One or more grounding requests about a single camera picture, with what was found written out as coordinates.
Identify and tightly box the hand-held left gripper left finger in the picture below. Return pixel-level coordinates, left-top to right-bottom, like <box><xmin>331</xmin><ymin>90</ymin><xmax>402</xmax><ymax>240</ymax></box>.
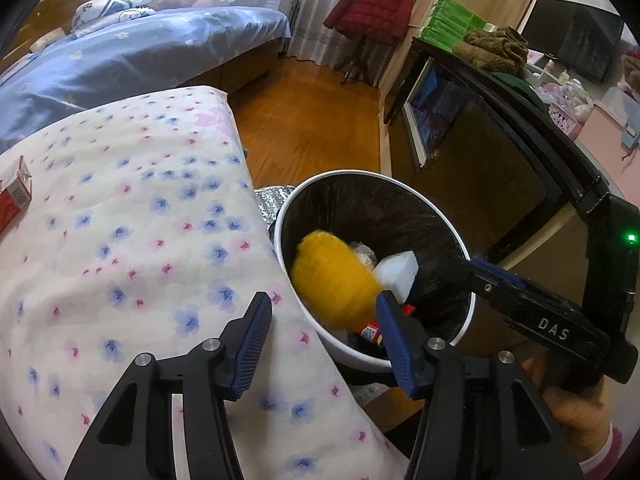
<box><xmin>62</xmin><ymin>291</ymin><xmax>273</xmax><ymax>480</ymax></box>

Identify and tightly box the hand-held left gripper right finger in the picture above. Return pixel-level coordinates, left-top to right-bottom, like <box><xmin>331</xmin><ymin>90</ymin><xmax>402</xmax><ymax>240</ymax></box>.
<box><xmin>375</xmin><ymin>290</ymin><xmax>586</xmax><ymax>480</ymax></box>

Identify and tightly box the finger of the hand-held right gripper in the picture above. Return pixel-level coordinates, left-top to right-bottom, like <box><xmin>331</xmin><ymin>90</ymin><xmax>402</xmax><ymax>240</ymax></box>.
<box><xmin>447</xmin><ymin>255</ymin><xmax>531</xmax><ymax>311</ymax></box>

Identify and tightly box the red printed wrapper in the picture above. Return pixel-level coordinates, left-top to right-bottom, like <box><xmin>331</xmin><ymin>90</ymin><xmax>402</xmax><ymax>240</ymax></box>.
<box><xmin>361</xmin><ymin>322</ymin><xmax>388</xmax><ymax>347</ymax></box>

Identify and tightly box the white tissue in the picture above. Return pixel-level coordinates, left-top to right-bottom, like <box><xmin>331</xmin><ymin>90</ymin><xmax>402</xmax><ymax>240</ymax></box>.
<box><xmin>372</xmin><ymin>250</ymin><xmax>420</xmax><ymax>303</ymax></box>

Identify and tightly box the large yellow foam net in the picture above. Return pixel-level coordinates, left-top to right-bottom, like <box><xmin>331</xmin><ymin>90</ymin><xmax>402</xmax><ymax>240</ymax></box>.
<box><xmin>291</xmin><ymin>230</ymin><xmax>383</xmax><ymax>328</ymax></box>

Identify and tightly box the clear plastic wrapper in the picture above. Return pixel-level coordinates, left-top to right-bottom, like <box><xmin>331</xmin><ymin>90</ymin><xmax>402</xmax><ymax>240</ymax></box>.
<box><xmin>350</xmin><ymin>241</ymin><xmax>378</xmax><ymax>266</ymax></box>

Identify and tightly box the white trash bin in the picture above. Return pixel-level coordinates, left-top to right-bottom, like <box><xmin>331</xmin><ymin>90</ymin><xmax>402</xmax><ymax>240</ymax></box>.
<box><xmin>272</xmin><ymin>172</ymin><xmax>476</xmax><ymax>373</ymax></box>

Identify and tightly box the red snack bag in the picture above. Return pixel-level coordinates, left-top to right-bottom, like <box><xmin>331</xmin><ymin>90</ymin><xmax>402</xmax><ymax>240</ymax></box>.
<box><xmin>0</xmin><ymin>155</ymin><xmax>33</xmax><ymax>233</ymax></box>

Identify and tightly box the person's right forearm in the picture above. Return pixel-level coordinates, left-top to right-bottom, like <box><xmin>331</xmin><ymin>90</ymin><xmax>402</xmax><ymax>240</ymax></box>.
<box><xmin>575</xmin><ymin>420</ymin><xmax>631</xmax><ymax>480</ymax></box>

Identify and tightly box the person's right hand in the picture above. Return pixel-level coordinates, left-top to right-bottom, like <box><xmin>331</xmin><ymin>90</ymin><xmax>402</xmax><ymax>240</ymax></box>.
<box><xmin>522</xmin><ymin>350</ymin><xmax>613</xmax><ymax>461</ymax></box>

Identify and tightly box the black cabinet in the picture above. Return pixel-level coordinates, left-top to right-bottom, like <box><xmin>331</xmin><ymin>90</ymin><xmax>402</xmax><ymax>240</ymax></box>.
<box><xmin>382</xmin><ymin>35</ymin><xmax>606</xmax><ymax>281</ymax></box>

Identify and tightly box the white floral blanket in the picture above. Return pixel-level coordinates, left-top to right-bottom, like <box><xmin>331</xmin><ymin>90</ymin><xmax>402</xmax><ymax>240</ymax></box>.
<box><xmin>0</xmin><ymin>85</ymin><xmax>411</xmax><ymax>480</ymax></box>

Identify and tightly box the silver foil mat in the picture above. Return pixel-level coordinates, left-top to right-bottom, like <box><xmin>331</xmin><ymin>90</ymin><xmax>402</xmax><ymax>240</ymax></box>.
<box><xmin>252</xmin><ymin>185</ymin><xmax>298</xmax><ymax>241</ymax></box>

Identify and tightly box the pink storage box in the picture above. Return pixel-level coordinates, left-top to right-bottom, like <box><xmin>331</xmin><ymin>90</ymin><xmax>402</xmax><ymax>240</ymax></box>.
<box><xmin>580</xmin><ymin>85</ymin><xmax>640</xmax><ymax>201</ymax></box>

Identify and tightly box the pink patterned box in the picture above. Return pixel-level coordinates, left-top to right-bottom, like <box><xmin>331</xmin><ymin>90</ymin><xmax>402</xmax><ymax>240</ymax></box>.
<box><xmin>547</xmin><ymin>101</ymin><xmax>585</xmax><ymax>137</ymax></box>

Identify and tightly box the green cap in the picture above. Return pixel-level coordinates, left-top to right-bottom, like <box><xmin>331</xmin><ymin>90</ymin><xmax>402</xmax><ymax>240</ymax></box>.
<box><xmin>492</xmin><ymin>71</ymin><xmax>546</xmax><ymax>108</ymax></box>

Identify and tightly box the brown fuzzy cloth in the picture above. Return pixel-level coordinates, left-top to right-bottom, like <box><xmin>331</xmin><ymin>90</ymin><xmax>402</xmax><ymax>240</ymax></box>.
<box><xmin>452</xmin><ymin>27</ymin><xmax>533</xmax><ymax>78</ymax></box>

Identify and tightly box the black television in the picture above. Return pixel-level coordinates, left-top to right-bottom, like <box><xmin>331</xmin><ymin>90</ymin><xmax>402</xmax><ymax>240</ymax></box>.
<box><xmin>520</xmin><ymin>0</ymin><xmax>626</xmax><ymax>86</ymax></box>

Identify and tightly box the red jacket on coat stand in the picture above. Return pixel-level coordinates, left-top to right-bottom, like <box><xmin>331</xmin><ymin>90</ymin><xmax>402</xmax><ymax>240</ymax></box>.
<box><xmin>340</xmin><ymin>0</ymin><xmax>418</xmax><ymax>86</ymax></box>

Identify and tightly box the stack of green packets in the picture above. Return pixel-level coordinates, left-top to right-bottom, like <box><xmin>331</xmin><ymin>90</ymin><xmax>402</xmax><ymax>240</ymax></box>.
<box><xmin>420</xmin><ymin>0</ymin><xmax>493</xmax><ymax>53</ymax></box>

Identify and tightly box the red padded jacket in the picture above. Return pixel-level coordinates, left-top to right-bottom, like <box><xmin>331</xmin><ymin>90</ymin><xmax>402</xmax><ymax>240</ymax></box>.
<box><xmin>323</xmin><ymin>0</ymin><xmax>415</xmax><ymax>43</ymax></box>

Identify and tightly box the bed with blue sheet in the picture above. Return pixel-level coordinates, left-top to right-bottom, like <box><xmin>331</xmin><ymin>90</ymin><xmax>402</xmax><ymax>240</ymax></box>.
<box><xmin>0</xmin><ymin>5</ymin><xmax>292</xmax><ymax>151</ymax></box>

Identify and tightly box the grey patterned curtain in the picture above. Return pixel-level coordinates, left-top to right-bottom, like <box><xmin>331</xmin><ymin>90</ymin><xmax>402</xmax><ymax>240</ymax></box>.
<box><xmin>287</xmin><ymin>0</ymin><xmax>426</xmax><ymax>68</ymax></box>

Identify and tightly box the folded printed quilt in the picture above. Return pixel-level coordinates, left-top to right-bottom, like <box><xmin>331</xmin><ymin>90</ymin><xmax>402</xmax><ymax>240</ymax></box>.
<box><xmin>71</xmin><ymin>0</ymin><xmax>157</xmax><ymax>38</ymax></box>

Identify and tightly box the small beige pillow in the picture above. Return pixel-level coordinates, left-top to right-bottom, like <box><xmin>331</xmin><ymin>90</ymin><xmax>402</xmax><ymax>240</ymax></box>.
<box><xmin>30</xmin><ymin>27</ymin><xmax>68</xmax><ymax>53</ymax></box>

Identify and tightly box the wooden headboard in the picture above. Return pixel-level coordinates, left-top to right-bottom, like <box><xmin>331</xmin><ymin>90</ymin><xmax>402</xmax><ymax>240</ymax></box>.
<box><xmin>17</xmin><ymin>0</ymin><xmax>83</xmax><ymax>36</ymax></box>

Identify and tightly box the leaning picture frame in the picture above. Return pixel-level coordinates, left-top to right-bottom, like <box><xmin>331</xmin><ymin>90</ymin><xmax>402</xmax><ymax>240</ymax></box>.
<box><xmin>402</xmin><ymin>55</ymin><xmax>466</xmax><ymax>168</ymax></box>

